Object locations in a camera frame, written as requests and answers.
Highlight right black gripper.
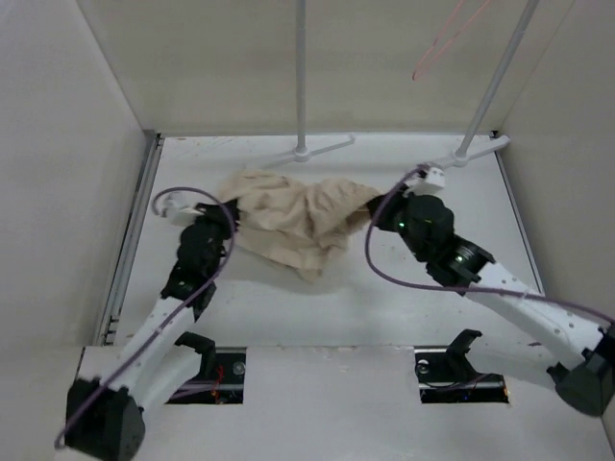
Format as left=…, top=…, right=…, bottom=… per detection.
left=366, top=182, right=429, bottom=263

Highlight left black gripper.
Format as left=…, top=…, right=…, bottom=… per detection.
left=187, top=200, right=241, bottom=279

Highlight beige trousers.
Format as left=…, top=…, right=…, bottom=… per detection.
left=218, top=170, right=381, bottom=282

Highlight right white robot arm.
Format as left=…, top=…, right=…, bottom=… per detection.
left=366, top=185, right=614, bottom=418

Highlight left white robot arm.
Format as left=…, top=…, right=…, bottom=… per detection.
left=54, top=200, right=239, bottom=460

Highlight right white rack stand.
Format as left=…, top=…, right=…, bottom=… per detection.
left=430, top=1, right=537, bottom=170

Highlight white rack stand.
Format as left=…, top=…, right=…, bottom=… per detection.
left=258, top=0, right=356, bottom=169
left=430, top=1, right=537, bottom=170

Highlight left white rack stand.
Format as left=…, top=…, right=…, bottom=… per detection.
left=258, top=0, right=356, bottom=169

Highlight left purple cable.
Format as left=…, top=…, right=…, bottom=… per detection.
left=53, top=187, right=237, bottom=449

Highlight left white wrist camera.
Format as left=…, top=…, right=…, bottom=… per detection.
left=161, top=191, right=199, bottom=228

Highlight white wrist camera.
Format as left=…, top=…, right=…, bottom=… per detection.
left=412, top=165, right=446, bottom=195
left=161, top=191, right=199, bottom=228

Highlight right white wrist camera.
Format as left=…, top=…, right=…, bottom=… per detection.
left=412, top=165, right=446, bottom=195

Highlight pink wire hanger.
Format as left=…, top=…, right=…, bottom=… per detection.
left=411, top=0, right=492, bottom=82

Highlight metal side rail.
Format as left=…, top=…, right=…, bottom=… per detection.
left=91, top=130, right=163, bottom=346

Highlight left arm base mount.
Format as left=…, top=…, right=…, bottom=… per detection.
left=167, top=332, right=247, bottom=405

